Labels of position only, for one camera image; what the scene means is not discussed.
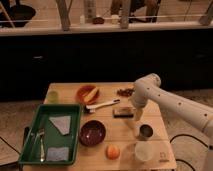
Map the grey cloth upper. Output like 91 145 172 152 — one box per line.
49 116 71 135

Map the yellow banana piece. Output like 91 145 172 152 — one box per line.
84 87 99 103

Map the green translucent cup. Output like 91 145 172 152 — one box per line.
46 91 59 104

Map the green plastic tray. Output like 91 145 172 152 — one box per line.
19 104 82 165

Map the black floor cable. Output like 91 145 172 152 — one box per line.
169 133 213 171

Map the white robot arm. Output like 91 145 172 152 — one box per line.
131 73 213 139

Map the grey cloth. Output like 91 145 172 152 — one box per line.
49 116 71 135
46 147 69 161

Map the brown grapes bunch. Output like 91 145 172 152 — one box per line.
117 88 134 97

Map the metal utensil in tray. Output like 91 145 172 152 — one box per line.
36 128 45 162

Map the dark metal cup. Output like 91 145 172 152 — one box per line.
139 124 153 140

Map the purple bowl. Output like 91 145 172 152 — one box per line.
79 120 106 147

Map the white handled brush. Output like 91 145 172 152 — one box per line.
84 99 120 113

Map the dark eraser block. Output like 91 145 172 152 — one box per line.
113 107 134 118

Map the orange bowl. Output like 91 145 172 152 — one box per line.
76 85 100 105

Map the orange fruit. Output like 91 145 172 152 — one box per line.
106 144 120 160

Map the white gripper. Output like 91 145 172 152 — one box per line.
130 91 147 121

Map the grey cloth lower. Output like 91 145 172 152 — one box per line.
46 147 69 161

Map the white cup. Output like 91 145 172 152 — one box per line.
134 141 154 162

